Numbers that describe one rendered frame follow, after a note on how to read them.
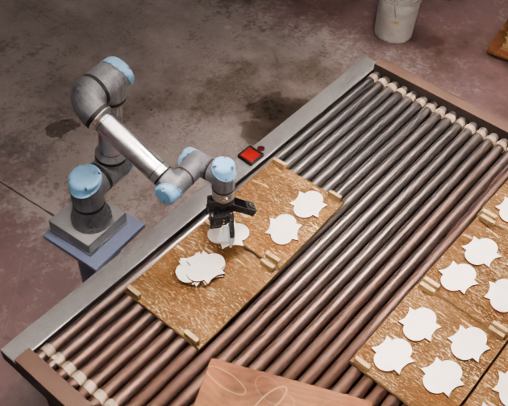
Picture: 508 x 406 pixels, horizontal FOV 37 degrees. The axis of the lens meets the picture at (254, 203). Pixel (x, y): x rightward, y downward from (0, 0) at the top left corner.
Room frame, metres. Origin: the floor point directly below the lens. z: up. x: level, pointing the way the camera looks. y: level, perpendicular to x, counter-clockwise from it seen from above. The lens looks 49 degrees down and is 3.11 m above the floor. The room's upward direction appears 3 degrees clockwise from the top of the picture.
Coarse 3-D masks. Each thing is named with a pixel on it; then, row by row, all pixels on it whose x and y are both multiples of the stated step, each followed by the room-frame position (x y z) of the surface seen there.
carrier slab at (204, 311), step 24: (192, 240) 1.71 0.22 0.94; (168, 264) 1.60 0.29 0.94; (240, 264) 1.62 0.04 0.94; (144, 288) 1.49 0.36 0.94; (168, 288) 1.50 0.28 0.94; (192, 288) 1.50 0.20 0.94; (216, 288) 1.51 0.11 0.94; (240, 288) 1.51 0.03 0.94; (168, 312) 1.40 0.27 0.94; (192, 312) 1.41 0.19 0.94; (216, 312) 1.41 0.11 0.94
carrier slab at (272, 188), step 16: (272, 160) 2.14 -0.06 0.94; (256, 176) 2.05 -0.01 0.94; (272, 176) 2.05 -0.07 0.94; (288, 176) 2.06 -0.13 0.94; (240, 192) 1.96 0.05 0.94; (256, 192) 1.97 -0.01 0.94; (272, 192) 1.97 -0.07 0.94; (288, 192) 1.98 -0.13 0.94; (304, 192) 1.98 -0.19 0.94; (320, 192) 1.98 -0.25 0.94; (256, 208) 1.89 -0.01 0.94; (272, 208) 1.89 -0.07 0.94; (288, 208) 1.89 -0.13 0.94; (336, 208) 1.91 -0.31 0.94; (256, 224) 1.81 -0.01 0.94; (304, 224) 1.82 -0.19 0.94; (320, 224) 1.82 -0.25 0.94; (256, 240) 1.73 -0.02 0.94; (304, 240) 1.74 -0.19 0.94; (288, 256) 1.66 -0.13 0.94
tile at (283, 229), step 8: (280, 216) 1.84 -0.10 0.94; (288, 216) 1.85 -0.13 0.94; (272, 224) 1.80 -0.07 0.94; (280, 224) 1.81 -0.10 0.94; (288, 224) 1.81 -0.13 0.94; (296, 224) 1.81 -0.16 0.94; (272, 232) 1.76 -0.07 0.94; (280, 232) 1.77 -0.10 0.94; (288, 232) 1.77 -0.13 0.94; (296, 232) 1.77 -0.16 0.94; (272, 240) 1.73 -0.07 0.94; (280, 240) 1.73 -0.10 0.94; (288, 240) 1.73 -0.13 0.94; (296, 240) 1.74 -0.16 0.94
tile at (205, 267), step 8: (200, 256) 1.62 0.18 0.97; (208, 256) 1.62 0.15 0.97; (216, 256) 1.62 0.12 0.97; (192, 264) 1.58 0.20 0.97; (200, 264) 1.58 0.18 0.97; (208, 264) 1.59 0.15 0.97; (216, 264) 1.59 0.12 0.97; (224, 264) 1.59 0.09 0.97; (192, 272) 1.55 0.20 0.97; (200, 272) 1.55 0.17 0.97; (208, 272) 1.55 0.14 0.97; (216, 272) 1.55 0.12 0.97; (192, 280) 1.52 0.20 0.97; (200, 280) 1.52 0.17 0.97; (208, 280) 1.52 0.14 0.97
